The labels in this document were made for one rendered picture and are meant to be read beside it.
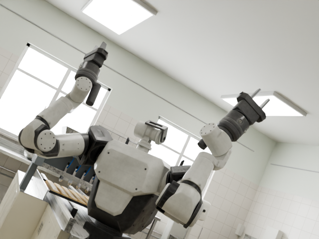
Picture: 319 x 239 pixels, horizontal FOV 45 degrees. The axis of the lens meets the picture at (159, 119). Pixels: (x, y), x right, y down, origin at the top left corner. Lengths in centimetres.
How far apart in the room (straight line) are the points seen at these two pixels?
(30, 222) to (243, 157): 523
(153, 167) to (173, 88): 514
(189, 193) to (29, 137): 61
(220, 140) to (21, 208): 160
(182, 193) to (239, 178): 615
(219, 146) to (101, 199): 48
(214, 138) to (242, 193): 611
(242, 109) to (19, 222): 169
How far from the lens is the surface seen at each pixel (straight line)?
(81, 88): 150
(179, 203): 116
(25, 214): 260
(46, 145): 141
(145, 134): 151
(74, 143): 152
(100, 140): 156
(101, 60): 163
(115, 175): 144
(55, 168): 260
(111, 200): 145
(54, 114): 146
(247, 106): 137
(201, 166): 121
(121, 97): 615
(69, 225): 189
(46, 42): 597
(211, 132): 126
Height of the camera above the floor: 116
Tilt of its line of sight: 10 degrees up
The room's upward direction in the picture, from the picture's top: 25 degrees clockwise
